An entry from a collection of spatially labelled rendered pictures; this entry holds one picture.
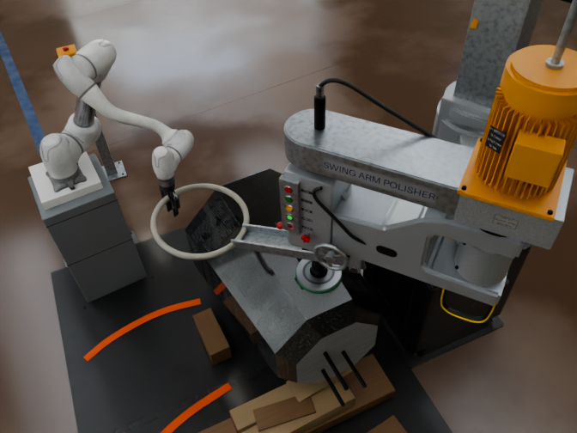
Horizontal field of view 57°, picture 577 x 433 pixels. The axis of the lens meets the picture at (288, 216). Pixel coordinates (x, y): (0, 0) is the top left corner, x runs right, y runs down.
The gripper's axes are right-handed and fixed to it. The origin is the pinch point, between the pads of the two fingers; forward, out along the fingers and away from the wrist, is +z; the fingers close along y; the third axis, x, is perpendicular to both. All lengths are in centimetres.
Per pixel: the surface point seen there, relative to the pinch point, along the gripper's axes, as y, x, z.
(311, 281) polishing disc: 87, 10, -8
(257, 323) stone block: 75, -14, 13
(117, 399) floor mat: 23, -74, 80
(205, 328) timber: 34, -15, 66
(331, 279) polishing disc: 94, 17, -9
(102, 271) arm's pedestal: -40, -32, 62
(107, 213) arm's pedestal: -38.2, -18.0, 18.4
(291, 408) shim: 105, -22, 53
